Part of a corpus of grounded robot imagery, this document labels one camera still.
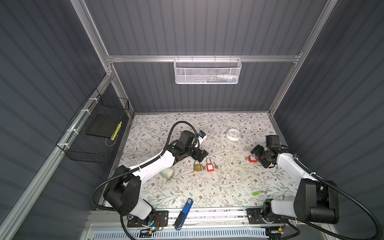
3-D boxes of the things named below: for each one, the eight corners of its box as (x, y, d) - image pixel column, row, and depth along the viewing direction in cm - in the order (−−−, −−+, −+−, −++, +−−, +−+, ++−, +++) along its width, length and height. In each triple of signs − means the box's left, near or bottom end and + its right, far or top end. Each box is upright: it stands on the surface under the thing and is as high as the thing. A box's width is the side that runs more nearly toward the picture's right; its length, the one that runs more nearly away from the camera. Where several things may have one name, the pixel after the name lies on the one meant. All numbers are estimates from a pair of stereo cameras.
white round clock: (227, 140, 106) (227, 138, 103) (225, 130, 112) (226, 128, 109) (240, 140, 106) (241, 138, 103) (238, 130, 112) (239, 128, 109)
